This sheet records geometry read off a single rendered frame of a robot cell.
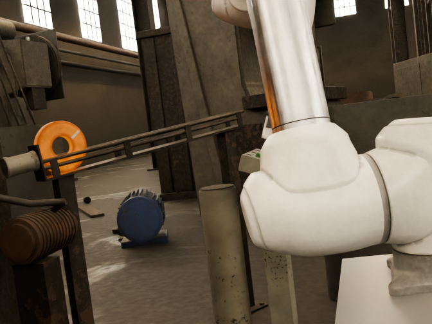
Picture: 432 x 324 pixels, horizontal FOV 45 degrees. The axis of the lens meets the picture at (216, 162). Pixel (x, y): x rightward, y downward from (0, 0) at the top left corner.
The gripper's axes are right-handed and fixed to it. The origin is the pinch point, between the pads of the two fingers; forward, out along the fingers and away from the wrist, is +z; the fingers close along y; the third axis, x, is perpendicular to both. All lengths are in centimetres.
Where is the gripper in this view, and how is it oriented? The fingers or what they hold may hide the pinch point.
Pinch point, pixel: (269, 127)
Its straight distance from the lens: 154.8
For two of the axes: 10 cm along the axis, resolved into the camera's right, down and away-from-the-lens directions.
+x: 9.4, 2.5, -2.3
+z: -2.2, 9.6, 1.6
